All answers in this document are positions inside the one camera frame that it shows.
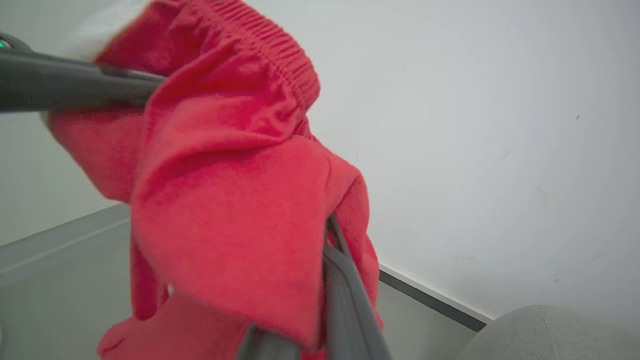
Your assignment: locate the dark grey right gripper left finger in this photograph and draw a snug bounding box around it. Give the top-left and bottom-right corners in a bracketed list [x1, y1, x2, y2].
[235, 324, 302, 360]

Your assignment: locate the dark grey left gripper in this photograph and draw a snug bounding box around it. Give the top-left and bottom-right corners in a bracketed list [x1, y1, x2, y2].
[0, 32, 167, 114]

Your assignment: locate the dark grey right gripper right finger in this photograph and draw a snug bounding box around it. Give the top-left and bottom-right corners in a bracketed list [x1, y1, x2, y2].
[322, 214, 392, 360]

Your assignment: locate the red knit garment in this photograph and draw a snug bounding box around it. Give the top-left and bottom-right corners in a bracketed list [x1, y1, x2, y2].
[46, 0, 385, 360]

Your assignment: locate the white fabric piece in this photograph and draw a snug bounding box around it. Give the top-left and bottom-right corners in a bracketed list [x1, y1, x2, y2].
[60, 0, 152, 64]

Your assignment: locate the grey fabric cushion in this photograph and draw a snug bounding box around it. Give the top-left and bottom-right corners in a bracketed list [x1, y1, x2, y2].
[455, 305, 640, 360]

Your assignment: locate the dark grey wall baseboard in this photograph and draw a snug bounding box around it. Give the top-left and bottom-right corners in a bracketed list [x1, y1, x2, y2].
[378, 269, 488, 333]

